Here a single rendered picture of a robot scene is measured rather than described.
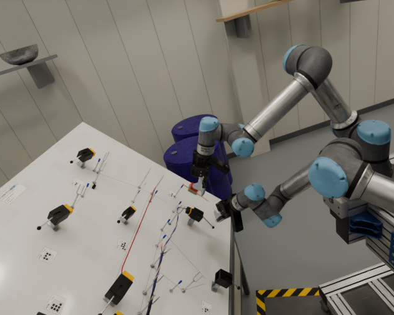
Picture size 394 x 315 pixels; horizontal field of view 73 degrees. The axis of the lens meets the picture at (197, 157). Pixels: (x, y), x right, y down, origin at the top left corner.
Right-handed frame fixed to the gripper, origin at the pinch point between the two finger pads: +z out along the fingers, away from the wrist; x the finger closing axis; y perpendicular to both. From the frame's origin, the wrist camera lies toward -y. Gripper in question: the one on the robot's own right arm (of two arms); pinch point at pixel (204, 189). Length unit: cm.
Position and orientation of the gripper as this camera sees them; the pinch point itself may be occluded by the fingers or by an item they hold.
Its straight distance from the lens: 127.4
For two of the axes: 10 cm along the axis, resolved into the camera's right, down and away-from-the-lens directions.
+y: -9.9, -1.6, 0.6
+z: -1.0, 8.5, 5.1
